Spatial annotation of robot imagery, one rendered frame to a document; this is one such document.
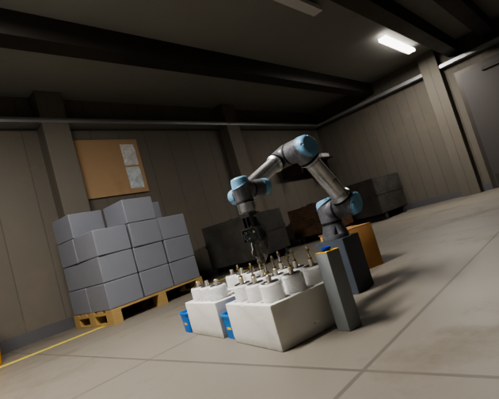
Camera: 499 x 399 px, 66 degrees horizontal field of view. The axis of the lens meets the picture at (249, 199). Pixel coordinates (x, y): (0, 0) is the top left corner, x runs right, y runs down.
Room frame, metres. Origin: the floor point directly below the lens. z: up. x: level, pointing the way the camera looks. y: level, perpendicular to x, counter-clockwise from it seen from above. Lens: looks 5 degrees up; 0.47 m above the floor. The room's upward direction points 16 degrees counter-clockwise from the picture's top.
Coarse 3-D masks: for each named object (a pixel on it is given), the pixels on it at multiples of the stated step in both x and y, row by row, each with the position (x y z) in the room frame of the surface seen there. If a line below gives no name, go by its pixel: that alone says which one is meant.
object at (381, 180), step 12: (372, 180) 6.78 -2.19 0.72; (384, 180) 7.08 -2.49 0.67; (396, 180) 7.40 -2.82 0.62; (360, 192) 6.98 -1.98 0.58; (372, 192) 6.82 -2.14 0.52; (384, 192) 6.97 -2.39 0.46; (396, 192) 7.29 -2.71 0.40; (372, 204) 6.87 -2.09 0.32; (384, 204) 6.89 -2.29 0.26; (396, 204) 7.19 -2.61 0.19; (360, 216) 7.09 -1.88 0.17; (372, 216) 7.04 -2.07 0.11; (384, 216) 6.88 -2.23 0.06
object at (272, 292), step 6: (276, 282) 1.56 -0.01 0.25; (264, 288) 1.56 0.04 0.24; (270, 288) 1.55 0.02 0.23; (276, 288) 1.55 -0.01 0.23; (282, 288) 1.58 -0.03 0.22; (264, 294) 1.56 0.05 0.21; (270, 294) 1.55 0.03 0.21; (276, 294) 1.55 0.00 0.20; (282, 294) 1.56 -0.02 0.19; (264, 300) 1.57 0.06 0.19; (270, 300) 1.55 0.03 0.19; (276, 300) 1.55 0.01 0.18
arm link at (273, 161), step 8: (280, 152) 1.92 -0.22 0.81; (272, 160) 1.90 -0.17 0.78; (280, 160) 1.91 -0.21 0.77; (264, 168) 1.84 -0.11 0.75; (272, 168) 1.87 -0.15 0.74; (280, 168) 1.92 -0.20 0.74; (256, 176) 1.79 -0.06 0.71; (264, 176) 1.82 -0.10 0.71; (232, 192) 1.73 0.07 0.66; (232, 200) 1.74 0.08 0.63
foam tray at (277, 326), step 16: (320, 288) 1.63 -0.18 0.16; (240, 304) 1.70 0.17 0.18; (256, 304) 1.60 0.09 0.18; (272, 304) 1.50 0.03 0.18; (288, 304) 1.53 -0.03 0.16; (304, 304) 1.57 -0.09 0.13; (320, 304) 1.61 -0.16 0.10; (240, 320) 1.72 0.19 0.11; (256, 320) 1.60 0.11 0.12; (272, 320) 1.49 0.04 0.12; (288, 320) 1.52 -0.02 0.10; (304, 320) 1.56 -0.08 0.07; (320, 320) 1.60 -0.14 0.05; (240, 336) 1.76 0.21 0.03; (256, 336) 1.64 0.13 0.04; (272, 336) 1.52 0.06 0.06; (288, 336) 1.51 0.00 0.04; (304, 336) 1.55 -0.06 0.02
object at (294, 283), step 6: (282, 276) 1.66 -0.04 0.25; (288, 276) 1.62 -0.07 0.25; (294, 276) 1.61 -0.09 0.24; (300, 276) 1.62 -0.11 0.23; (288, 282) 1.62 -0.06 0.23; (294, 282) 1.61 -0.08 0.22; (300, 282) 1.62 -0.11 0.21; (288, 288) 1.62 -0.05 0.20; (294, 288) 1.61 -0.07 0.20; (300, 288) 1.61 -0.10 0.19; (306, 288) 1.63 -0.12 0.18
